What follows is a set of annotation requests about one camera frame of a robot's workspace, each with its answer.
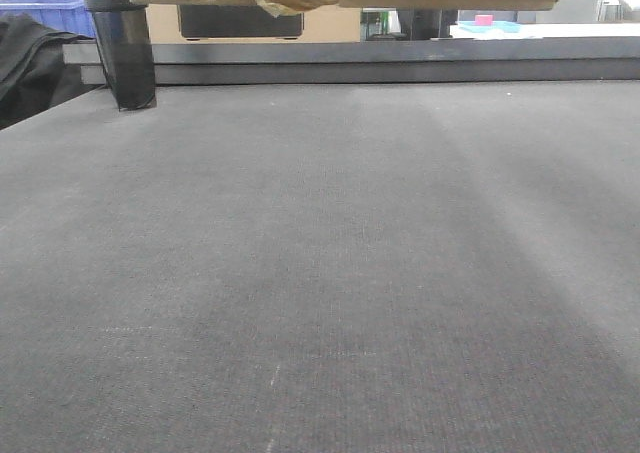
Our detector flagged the large cardboard box black label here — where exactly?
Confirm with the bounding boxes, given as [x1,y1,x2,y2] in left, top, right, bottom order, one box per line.
[146,5,361,44]

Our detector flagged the pink small box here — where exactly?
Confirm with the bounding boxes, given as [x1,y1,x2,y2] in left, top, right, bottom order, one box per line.
[474,14,494,27]

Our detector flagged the black jacket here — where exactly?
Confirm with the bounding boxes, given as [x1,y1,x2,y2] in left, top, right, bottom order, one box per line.
[1,14,91,129]

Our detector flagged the blue plastic crate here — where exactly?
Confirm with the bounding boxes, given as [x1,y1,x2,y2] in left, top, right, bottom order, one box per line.
[1,0,95,38]

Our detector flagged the grey table edge rail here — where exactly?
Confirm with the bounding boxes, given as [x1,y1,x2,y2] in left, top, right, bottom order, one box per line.
[64,37,639,86]

